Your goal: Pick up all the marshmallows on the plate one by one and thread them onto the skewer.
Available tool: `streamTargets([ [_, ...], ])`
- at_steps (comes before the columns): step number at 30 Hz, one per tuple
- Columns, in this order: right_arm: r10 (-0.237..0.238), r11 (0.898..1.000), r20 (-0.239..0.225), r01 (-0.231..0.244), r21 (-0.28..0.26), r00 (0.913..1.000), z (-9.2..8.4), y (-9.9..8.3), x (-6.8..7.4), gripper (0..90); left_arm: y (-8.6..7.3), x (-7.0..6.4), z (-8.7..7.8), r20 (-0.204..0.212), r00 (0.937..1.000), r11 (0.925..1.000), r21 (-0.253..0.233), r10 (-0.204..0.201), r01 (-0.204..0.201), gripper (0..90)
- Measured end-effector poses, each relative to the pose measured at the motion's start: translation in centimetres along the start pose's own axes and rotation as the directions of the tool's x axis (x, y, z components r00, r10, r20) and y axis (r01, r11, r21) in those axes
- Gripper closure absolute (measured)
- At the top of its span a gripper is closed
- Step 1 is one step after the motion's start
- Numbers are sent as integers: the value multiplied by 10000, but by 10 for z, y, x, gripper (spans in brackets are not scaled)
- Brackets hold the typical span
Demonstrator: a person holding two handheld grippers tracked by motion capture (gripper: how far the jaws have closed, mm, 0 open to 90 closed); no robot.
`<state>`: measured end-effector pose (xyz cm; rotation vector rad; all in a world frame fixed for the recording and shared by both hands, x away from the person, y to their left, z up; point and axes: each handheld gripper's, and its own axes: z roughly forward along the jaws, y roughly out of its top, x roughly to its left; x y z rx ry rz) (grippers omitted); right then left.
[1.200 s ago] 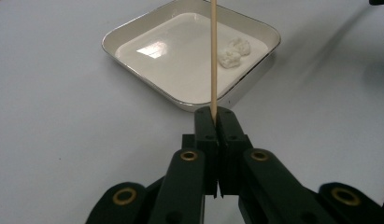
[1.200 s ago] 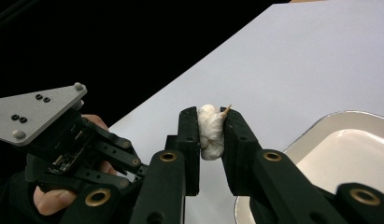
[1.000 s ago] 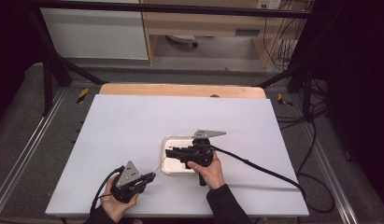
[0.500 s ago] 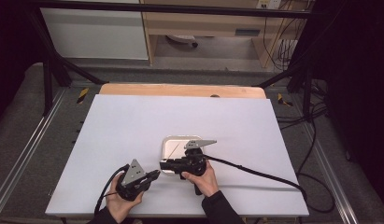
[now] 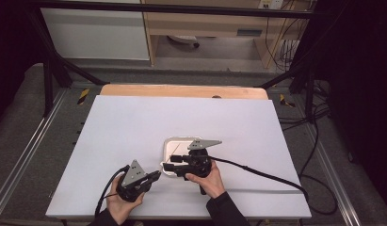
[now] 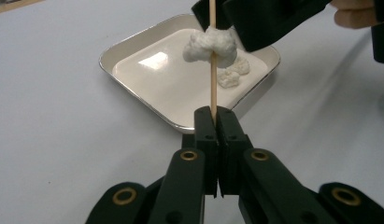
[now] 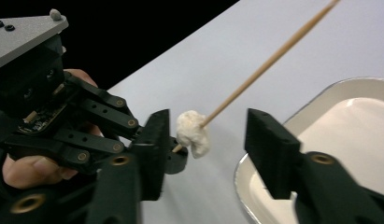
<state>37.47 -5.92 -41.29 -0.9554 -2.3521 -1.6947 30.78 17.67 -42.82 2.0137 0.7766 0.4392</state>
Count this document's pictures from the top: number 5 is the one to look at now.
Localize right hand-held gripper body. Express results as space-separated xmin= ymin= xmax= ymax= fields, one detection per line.
xmin=180 ymin=138 xmax=223 ymax=196

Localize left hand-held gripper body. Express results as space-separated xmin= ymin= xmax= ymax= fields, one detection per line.
xmin=115 ymin=158 xmax=153 ymax=203

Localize square metal tray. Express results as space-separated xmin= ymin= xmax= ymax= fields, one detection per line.
xmin=161 ymin=136 xmax=204 ymax=179

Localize person's left hand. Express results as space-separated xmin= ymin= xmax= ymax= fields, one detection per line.
xmin=105 ymin=173 xmax=146 ymax=226

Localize person's right hand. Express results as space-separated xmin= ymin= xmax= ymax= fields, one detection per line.
xmin=184 ymin=159 xmax=227 ymax=200

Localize white table board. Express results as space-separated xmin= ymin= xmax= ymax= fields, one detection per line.
xmin=44 ymin=95 xmax=313 ymax=220

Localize wooden table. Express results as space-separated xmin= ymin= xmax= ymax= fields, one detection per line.
xmin=99 ymin=83 xmax=269 ymax=101

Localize yellow black striped tape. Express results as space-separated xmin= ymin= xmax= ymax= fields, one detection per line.
xmin=76 ymin=88 xmax=90 ymax=105
xmin=279 ymin=93 xmax=296 ymax=108

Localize white chair base with caster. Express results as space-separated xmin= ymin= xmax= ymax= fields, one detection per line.
xmin=167 ymin=34 xmax=201 ymax=49

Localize light wooden desk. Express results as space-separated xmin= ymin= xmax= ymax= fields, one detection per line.
xmin=139 ymin=0 xmax=313 ymax=70

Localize white cabinet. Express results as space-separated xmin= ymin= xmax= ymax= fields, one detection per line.
xmin=40 ymin=7 xmax=151 ymax=61

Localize black curtain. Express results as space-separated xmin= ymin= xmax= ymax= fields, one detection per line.
xmin=293 ymin=0 xmax=387 ymax=215
xmin=0 ymin=0 xmax=48 ymax=126

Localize left hand-held gripper black cable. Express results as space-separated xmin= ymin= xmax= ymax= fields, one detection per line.
xmin=93 ymin=165 xmax=131 ymax=218

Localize hand-held gripper black cable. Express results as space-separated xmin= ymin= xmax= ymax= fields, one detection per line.
xmin=93 ymin=165 xmax=131 ymax=218
xmin=209 ymin=154 xmax=339 ymax=217

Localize right hand-held gripper black cable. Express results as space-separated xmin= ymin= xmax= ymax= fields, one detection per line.
xmin=209 ymin=154 xmax=339 ymax=217

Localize aluminium floor rail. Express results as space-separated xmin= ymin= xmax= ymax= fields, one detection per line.
xmin=0 ymin=89 xmax=71 ymax=215
xmin=302 ymin=121 xmax=363 ymax=226

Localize bundle of black floor cables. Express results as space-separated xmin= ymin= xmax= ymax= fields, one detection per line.
xmin=277 ymin=79 xmax=332 ymax=133

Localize black metal frame stand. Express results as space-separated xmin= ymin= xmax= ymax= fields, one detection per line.
xmin=24 ymin=6 xmax=110 ymax=118
xmin=258 ymin=56 xmax=317 ymax=123

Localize hanging black cables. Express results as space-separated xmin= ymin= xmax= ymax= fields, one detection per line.
xmin=264 ymin=0 xmax=308 ymax=73

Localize black metal frame bar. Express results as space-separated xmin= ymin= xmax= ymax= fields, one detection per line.
xmin=23 ymin=0 xmax=315 ymax=20

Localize white wall socket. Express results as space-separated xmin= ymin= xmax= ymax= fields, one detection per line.
xmin=258 ymin=0 xmax=284 ymax=10

